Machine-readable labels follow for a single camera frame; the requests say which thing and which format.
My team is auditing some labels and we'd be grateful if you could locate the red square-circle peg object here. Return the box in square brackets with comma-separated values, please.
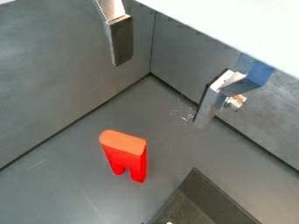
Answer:
[98, 129, 146, 183]

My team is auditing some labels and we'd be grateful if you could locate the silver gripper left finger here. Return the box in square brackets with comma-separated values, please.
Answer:
[92, 0, 133, 67]

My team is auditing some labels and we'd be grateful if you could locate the black curved holder stand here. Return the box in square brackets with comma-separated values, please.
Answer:
[148, 168, 261, 224]

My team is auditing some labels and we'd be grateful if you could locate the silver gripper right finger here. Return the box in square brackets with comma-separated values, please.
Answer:
[193, 53, 274, 128]

